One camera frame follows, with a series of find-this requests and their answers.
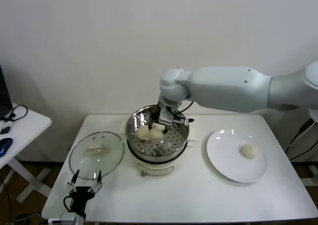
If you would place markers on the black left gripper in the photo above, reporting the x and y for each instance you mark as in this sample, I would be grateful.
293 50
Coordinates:
80 195

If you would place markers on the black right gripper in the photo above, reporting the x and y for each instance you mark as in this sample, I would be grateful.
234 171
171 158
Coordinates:
156 116

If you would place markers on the white steamed baozi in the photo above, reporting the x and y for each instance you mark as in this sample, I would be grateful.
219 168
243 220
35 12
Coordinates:
156 133
157 126
249 151
143 133

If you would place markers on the round glass pot lid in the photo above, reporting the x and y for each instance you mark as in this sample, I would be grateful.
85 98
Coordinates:
82 165

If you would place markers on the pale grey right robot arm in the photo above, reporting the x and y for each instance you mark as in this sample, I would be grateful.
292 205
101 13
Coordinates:
223 88

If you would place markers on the stainless steel steamer basket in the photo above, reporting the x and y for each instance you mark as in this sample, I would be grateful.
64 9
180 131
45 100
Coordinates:
139 146

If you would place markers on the cream electric cooker base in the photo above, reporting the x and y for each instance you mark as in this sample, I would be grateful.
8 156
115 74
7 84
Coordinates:
156 169

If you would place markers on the round white plate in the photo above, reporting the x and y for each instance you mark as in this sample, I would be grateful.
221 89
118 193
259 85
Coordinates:
223 155

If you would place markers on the white folding side table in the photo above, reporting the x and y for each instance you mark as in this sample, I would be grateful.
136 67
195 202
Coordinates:
29 125

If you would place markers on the blue computer mouse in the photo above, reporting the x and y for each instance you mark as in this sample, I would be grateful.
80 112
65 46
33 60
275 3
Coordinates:
5 145

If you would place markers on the small black device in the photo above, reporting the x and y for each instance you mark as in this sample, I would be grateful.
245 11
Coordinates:
5 130

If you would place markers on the dark laptop screen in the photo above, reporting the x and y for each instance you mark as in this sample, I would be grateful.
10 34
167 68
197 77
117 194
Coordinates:
3 93

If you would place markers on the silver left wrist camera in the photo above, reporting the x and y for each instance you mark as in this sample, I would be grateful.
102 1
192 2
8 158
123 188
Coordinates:
65 218

